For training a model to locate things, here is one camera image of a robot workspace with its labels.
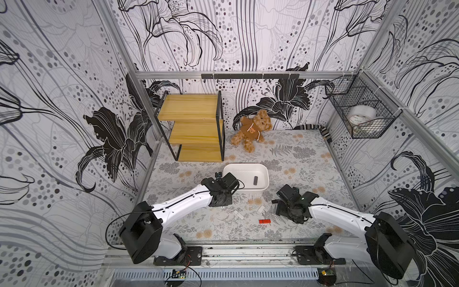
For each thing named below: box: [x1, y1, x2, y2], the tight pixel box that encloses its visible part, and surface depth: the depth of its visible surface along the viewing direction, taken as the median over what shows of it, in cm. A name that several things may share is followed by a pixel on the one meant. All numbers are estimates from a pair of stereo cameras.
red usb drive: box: [258, 218, 271, 225], surface depth 84 cm
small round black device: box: [317, 267, 337, 287], surface depth 72 cm
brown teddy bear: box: [230, 108, 273, 154], surface depth 111 cm
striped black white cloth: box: [293, 124, 333, 143], surface depth 121 cm
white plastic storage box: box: [222, 163, 270, 194], surface depth 98 cm
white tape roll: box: [347, 104, 378, 127], surface depth 74 cm
